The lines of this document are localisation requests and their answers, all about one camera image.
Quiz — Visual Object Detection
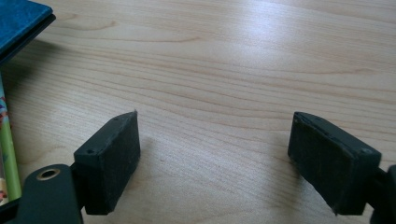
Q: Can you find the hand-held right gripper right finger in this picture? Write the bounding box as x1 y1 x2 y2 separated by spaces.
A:
287 111 383 217

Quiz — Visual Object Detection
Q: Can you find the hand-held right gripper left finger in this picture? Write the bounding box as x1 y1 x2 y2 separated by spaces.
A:
73 110 141 217

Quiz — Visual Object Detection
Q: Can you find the light blue monsters picture book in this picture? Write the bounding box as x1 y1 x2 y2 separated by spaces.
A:
0 71 22 207

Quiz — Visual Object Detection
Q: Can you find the dark blue picture book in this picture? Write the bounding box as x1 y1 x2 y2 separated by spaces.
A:
0 0 57 66

